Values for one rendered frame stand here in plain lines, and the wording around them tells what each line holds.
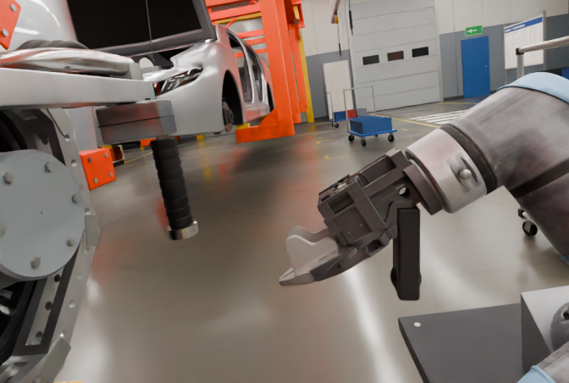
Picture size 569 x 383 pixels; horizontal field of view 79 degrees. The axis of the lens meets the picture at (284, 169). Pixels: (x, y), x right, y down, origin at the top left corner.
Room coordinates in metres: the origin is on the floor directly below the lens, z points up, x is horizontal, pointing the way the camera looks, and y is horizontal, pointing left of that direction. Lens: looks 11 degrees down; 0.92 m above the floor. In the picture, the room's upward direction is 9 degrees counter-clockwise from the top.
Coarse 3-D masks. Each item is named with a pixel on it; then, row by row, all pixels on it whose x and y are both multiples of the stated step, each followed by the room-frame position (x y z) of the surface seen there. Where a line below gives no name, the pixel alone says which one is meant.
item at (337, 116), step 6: (330, 96) 9.26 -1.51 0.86; (360, 108) 9.81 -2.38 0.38; (366, 108) 9.33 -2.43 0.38; (336, 114) 9.31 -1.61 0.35; (342, 114) 9.31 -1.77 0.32; (348, 114) 9.32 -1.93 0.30; (354, 114) 9.32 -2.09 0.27; (360, 114) 9.33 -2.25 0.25; (366, 114) 9.33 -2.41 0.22; (330, 120) 9.58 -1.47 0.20; (336, 120) 9.24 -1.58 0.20; (342, 120) 9.25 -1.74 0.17; (336, 126) 9.28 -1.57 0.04
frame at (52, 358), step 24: (0, 48) 0.52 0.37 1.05; (24, 120) 0.58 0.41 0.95; (48, 120) 0.58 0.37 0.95; (48, 144) 0.61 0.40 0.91; (72, 144) 0.61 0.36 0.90; (72, 168) 0.59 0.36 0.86; (96, 216) 0.61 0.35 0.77; (96, 240) 0.60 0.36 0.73; (72, 264) 0.54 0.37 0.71; (48, 288) 0.53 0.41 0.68; (72, 288) 0.52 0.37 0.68; (48, 312) 0.51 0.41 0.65; (72, 312) 0.51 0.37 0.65; (24, 336) 0.47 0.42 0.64; (48, 336) 0.46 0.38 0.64; (24, 360) 0.44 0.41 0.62; (48, 360) 0.44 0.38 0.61
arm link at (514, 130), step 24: (504, 96) 0.36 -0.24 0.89; (528, 96) 0.34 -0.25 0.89; (552, 96) 0.33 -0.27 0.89; (456, 120) 0.37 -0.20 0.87; (480, 120) 0.35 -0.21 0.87; (504, 120) 0.34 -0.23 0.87; (528, 120) 0.33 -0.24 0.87; (552, 120) 0.33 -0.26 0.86; (480, 144) 0.34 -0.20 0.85; (504, 144) 0.33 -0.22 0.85; (528, 144) 0.33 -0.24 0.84; (552, 144) 0.32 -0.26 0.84; (480, 168) 0.34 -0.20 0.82; (504, 168) 0.33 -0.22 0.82; (528, 168) 0.33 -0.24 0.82; (552, 168) 0.31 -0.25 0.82
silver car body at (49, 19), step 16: (16, 0) 1.10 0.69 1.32; (32, 0) 1.16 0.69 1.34; (48, 0) 1.24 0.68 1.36; (64, 0) 1.34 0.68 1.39; (32, 16) 1.14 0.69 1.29; (48, 16) 1.22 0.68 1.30; (64, 16) 1.31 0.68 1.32; (16, 32) 1.06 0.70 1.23; (32, 32) 1.13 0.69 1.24; (48, 32) 1.19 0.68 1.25; (64, 32) 1.28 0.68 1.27; (80, 112) 1.25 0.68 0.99; (80, 128) 1.23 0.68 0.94; (80, 144) 1.20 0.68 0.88; (96, 144) 1.30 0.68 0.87
